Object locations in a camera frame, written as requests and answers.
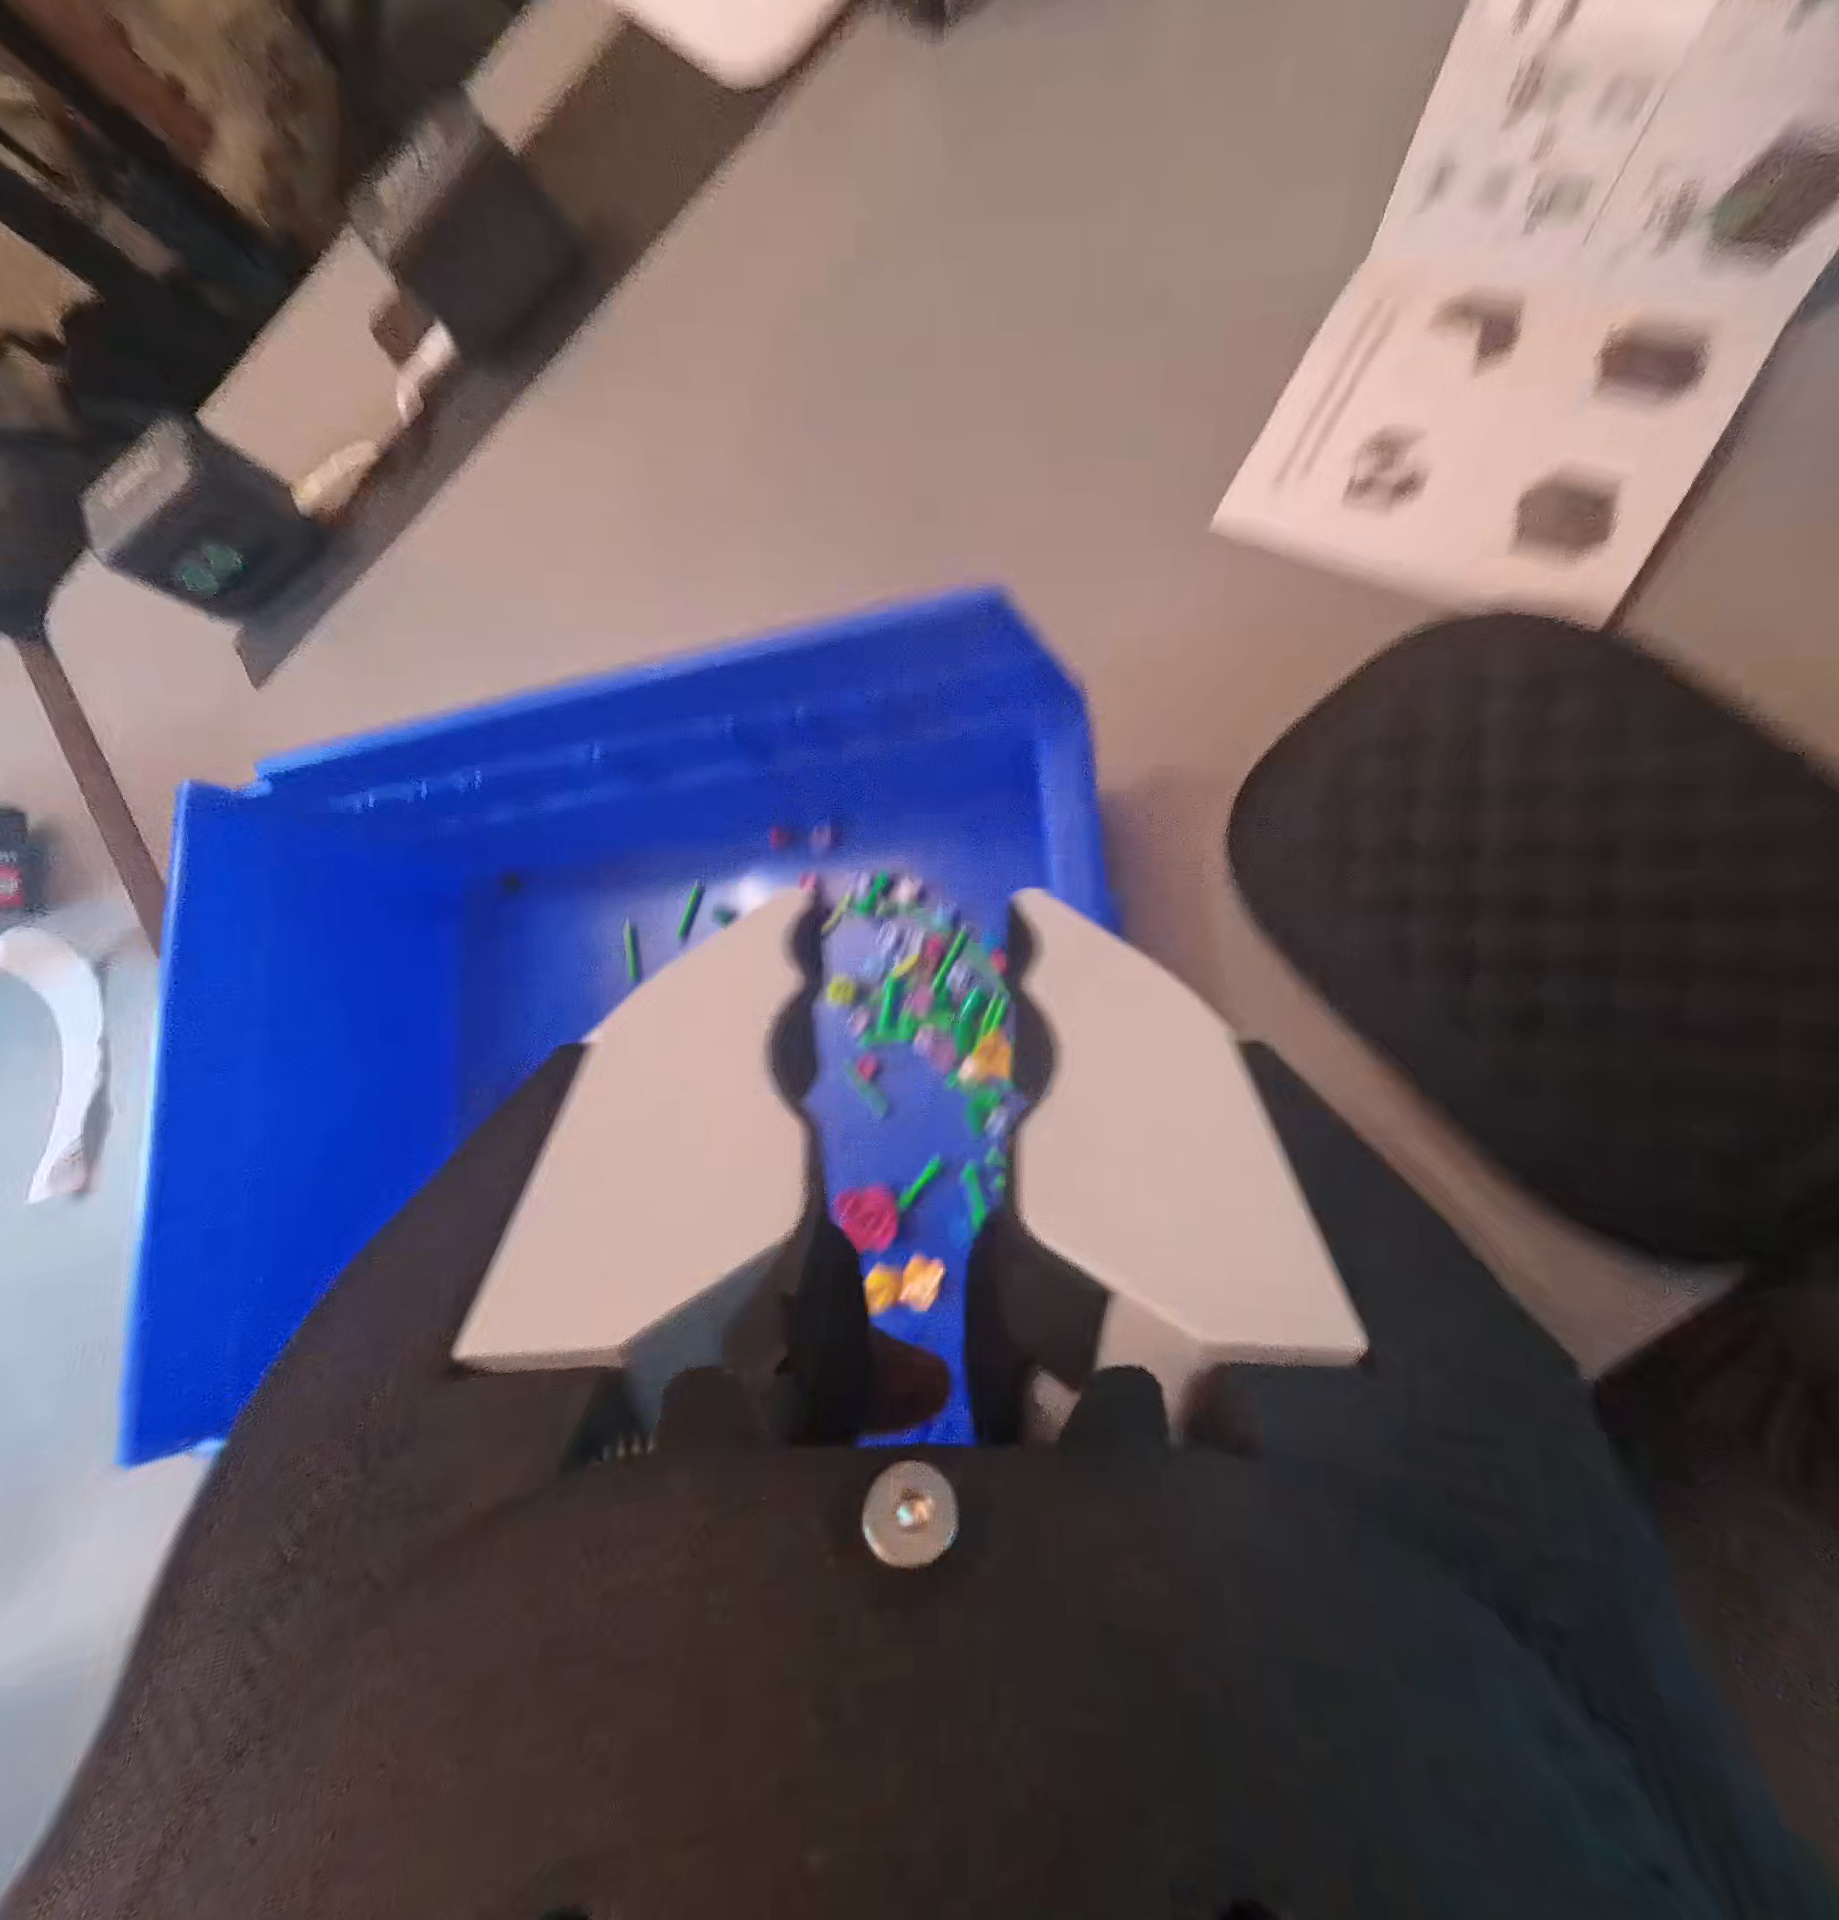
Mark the white instruction booklet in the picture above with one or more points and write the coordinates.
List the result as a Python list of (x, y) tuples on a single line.
[(1535, 376)]

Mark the dark grey boxy device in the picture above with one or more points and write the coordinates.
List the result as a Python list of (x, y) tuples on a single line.
[(200, 526)]

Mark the dark grey rounded container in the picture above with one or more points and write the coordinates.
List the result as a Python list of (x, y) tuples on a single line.
[(486, 255)]

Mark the blue storage bin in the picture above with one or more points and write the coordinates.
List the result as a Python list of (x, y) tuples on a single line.
[(335, 1051)]

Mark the pile of small toy bricks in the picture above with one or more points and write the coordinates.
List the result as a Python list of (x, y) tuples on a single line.
[(866, 1218)]

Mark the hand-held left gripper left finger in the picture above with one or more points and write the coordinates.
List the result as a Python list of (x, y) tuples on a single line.
[(651, 1170)]

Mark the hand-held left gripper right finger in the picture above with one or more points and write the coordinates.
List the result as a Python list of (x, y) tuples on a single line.
[(1176, 1170)]

